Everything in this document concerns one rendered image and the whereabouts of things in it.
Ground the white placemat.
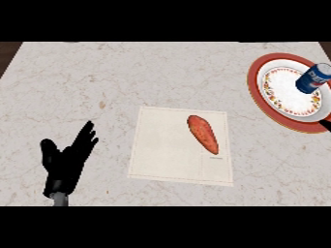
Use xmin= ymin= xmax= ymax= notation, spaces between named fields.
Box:
xmin=125 ymin=106 xmax=236 ymax=188

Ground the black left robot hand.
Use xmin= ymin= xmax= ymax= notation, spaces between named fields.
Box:
xmin=38 ymin=120 xmax=100 ymax=199

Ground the blue soda can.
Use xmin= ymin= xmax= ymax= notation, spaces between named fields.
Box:
xmin=295 ymin=62 xmax=331 ymax=95

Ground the red-rimmed white plate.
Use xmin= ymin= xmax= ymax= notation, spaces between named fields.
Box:
xmin=246 ymin=52 xmax=331 ymax=135

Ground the orange sweet potato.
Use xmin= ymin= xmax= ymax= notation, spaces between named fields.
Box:
xmin=186 ymin=114 xmax=221 ymax=156

